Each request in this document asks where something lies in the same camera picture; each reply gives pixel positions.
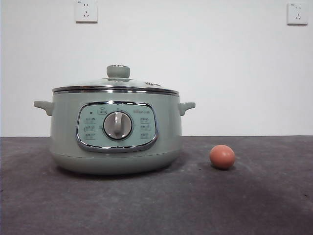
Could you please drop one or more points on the glass lid with green knob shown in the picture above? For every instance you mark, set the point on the glass lid with green knob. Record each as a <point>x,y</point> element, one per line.
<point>118,71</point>

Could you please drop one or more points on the brown egg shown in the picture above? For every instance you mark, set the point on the brown egg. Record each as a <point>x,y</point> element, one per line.
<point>222,157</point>

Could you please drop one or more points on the pale green electric cooking pot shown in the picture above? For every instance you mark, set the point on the pale green electric cooking pot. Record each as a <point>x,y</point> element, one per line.
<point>68,127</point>

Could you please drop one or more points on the white wall socket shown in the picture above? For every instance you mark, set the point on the white wall socket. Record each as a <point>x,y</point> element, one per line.
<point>297,13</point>
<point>86,12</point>

